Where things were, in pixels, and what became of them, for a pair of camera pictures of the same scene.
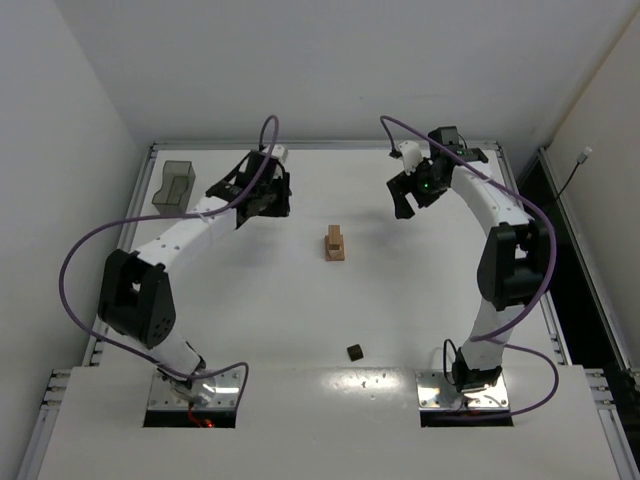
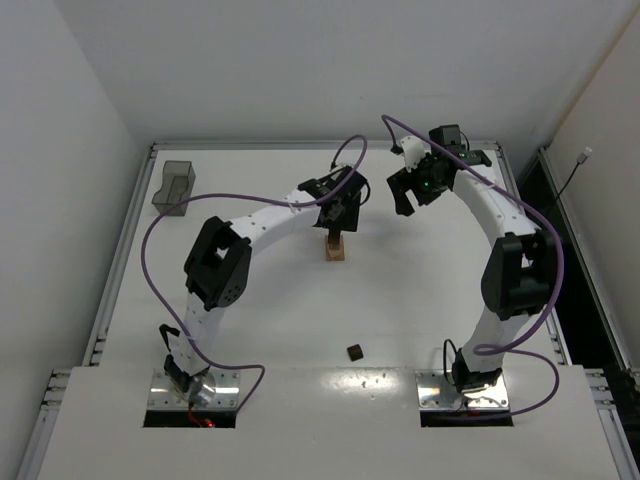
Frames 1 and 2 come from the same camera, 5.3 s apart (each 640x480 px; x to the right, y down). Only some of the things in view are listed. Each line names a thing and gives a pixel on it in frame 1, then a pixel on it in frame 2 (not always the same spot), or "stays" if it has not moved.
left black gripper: (273, 198) -> (338, 216)
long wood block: (334, 252) stays
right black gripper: (406, 186) stays
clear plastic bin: (173, 197) stays
